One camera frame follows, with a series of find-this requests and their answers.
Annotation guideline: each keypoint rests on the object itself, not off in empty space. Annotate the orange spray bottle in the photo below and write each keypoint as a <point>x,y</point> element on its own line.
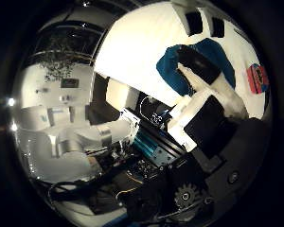
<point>257,78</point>

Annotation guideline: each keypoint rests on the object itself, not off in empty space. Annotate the blue cloth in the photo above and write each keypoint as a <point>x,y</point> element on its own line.
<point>168,69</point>

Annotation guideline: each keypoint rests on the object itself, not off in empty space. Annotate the blue anodised metal block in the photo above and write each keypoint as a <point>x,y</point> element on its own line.
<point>148,145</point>

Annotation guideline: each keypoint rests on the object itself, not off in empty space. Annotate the dark leafy plant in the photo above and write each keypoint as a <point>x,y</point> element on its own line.
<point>58,56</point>

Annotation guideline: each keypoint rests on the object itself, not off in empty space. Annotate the small dark wall frame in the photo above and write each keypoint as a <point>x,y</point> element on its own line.
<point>69,83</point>

